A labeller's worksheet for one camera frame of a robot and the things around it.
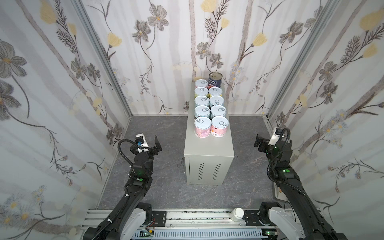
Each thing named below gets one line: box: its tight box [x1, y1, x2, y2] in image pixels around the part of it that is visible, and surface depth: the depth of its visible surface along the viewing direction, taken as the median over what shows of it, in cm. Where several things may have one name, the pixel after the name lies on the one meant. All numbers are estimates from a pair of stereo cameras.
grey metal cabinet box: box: [184, 82, 235, 186], surface depth 67 cm
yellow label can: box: [208, 86, 223, 97], surface depth 79 cm
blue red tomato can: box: [208, 72, 223, 89], surface depth 80 cm
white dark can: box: [210, 105, 227, 117], surface depth 69 cm
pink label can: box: [194, 116, 212, 138], surface depth 64 cm
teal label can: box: [194, 95, 210, 108], surface depth 74 cm
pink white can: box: [194, 79, 209, 89], surface depth 84 cm
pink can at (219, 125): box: [211, 116, 229, 138], surface depth 64 cm
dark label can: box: [194, 105, 211, 119], surface depth 69 cm
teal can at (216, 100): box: [209, 95, 225, 108], surface depth 73 cm
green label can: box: [194, 86, 209, 99], surface depth 79 cm
